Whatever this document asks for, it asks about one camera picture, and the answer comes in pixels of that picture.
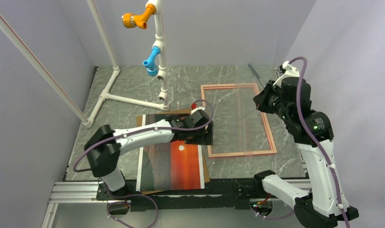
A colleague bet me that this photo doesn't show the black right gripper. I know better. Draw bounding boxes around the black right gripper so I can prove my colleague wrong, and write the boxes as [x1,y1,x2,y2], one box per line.
[254,79,292,122]

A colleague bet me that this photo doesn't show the sunset photo print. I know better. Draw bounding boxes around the sunset photo print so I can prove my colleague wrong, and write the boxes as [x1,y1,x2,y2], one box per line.
[136,114,206,192]

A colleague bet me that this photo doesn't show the pink picture frame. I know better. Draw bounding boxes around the pink picture frame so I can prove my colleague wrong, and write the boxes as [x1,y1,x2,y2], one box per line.
[201,83,277,158]

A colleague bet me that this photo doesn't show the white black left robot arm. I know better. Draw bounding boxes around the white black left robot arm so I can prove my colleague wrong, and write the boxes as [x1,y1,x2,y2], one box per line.
[84,111,213,200]

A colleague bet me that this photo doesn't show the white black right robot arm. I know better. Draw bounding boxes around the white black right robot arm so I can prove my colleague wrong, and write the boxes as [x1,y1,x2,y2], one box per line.
[252,77,359,228]

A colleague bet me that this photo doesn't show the brown cardboard backing board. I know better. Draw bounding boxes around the brown cardboard backing board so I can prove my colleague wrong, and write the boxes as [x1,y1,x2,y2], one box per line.
[135,109,211,195]

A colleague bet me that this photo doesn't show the blue pipe nozzle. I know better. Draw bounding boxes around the blue pipe nozzle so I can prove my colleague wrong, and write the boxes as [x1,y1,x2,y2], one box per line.
[142,47,161,76]

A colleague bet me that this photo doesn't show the orange pipe nozzle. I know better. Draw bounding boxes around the orange pipe nozzle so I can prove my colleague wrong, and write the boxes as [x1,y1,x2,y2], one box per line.
[122,4,157,29]

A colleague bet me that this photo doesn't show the white PVC pipe stand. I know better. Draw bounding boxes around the white PVC pipe stand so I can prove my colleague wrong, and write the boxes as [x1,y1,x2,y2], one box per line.
[0,0,171,128]

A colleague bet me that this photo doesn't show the small black-handled hammer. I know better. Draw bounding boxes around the small black-handled hammer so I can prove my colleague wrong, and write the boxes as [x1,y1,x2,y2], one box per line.
[247,64,265,86]

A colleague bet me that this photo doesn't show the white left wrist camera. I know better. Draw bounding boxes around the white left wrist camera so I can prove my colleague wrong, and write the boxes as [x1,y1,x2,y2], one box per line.
[190,104,208,118]

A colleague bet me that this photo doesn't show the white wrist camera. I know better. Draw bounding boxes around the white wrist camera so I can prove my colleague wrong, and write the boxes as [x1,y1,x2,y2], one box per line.
[272,61,300,87]
[190,104,208,118]

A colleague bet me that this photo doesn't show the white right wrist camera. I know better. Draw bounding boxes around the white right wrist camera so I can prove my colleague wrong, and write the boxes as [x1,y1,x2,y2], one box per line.
[272,61,300,87]

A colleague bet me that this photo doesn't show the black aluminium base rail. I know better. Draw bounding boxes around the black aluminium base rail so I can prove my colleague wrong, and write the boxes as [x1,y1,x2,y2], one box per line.
[41,178,333,228]

